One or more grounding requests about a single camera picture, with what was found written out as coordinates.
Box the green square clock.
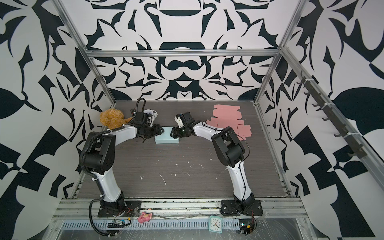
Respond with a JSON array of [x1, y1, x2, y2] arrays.
[[209, 216, 223, 234]]

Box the black wall hook rail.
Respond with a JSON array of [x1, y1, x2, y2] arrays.
[[298, 76, 370, 159]]

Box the light blue paper box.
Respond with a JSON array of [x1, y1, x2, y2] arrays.
[[155, 127, 179, 144]]

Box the white round alarm clock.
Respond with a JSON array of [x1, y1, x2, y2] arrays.
[[146, 110, 158, 120]]

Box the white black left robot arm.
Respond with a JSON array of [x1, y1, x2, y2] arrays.
[[79, 98, 164, 238]]

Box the small electronics board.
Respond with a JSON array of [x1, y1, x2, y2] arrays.
[[239, 218, 257, 235]]

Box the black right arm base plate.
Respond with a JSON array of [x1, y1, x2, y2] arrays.
[[220, 200, 264, 217]]

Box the pink paper boxes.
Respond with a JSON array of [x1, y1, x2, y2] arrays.
[[206, 105, 252, 141]]

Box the pink small toy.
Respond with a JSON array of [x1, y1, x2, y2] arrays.
[[138, 212, 153, 224]]

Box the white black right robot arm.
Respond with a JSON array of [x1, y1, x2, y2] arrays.
[[170, 112, 256, 216]]

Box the white slotted cable duct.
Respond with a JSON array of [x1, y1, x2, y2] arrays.
[[62, 219, 240, 230]]

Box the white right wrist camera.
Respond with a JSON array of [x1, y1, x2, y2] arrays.
[[175, 114, 184, 129]]

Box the brown teddy bear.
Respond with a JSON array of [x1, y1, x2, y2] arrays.
[[100, 109, 133, 130]]

